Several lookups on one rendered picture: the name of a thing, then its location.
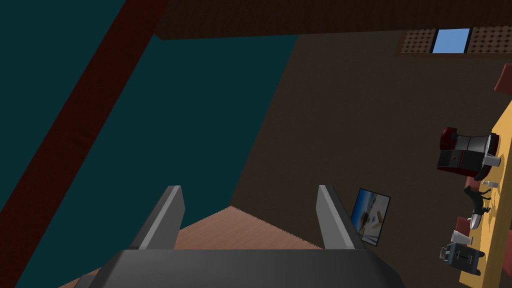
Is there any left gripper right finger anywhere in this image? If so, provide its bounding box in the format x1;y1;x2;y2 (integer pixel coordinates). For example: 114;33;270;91
315;184;366;251

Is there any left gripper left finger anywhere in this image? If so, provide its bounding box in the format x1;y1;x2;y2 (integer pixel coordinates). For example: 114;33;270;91
128;185;186;251

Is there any yellow wooden table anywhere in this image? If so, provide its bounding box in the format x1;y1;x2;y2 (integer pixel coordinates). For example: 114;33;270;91
436;99;512;288

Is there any window with patterned shutters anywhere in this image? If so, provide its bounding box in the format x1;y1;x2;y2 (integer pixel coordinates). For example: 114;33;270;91
395;26;512;58

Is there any framed wall picture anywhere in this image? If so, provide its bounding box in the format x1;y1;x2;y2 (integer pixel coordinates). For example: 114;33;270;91
350;187;392;247

